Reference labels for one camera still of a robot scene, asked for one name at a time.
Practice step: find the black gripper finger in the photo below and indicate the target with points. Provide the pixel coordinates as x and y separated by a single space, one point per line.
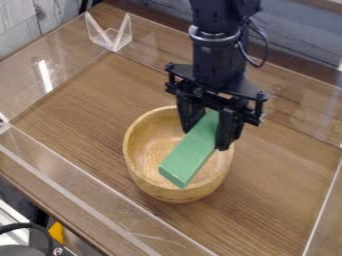
192 111
230 125

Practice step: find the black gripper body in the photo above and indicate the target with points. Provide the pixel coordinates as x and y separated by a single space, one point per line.
216 77

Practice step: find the brown wooden bowl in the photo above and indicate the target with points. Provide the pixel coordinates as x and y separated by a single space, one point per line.
150 139

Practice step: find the green rectangular block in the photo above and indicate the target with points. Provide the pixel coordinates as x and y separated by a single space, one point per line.
190 154

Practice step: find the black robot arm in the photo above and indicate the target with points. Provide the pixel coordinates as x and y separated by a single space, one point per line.
225 16

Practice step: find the yellow sticker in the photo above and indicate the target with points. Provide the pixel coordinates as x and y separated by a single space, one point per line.
57 232

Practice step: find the clear acrylic enclosure walls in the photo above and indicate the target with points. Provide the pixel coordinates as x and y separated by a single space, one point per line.
70 97

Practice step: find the clear acrylic corner bracket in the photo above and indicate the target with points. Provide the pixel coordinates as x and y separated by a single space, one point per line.
113 39

